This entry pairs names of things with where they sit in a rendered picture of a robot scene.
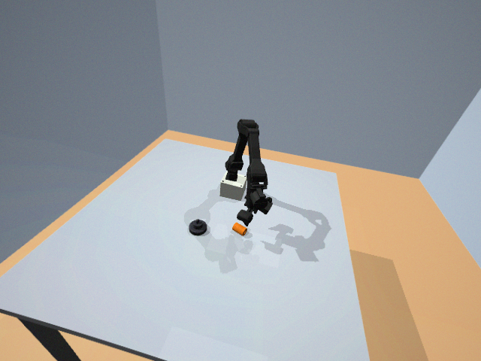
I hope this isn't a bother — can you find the orange knob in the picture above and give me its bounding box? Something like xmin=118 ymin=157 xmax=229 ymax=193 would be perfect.
xmin=232 ymin=223 xmax=247 ymax=236

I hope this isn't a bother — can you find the dark grey round pedestal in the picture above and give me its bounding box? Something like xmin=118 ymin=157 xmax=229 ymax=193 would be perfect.
xmin=189 ymin=219 xmax=207 ymax=235

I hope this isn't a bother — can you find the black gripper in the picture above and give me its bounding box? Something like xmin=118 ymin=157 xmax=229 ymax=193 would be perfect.
xmin=237 ymin=195 xmax=258 ymax=226

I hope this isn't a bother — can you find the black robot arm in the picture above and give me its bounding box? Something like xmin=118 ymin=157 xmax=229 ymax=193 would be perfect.
xmin=225 ymin=120 xmax=273 ymax=214

